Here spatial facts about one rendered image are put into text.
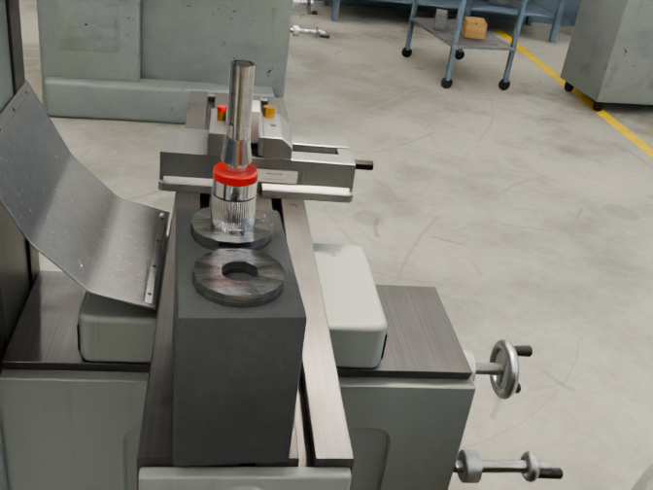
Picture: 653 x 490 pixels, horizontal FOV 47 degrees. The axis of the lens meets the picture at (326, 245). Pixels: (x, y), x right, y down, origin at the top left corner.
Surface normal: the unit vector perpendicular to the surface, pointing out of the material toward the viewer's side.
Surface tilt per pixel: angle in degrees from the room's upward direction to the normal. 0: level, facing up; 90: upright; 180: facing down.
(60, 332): 0
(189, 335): 90
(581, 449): 0
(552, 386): 0
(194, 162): 90
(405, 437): 90
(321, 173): 90
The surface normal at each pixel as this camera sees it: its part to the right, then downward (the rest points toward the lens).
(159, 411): 0.12, -0.87
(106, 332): 0.11, 0.50
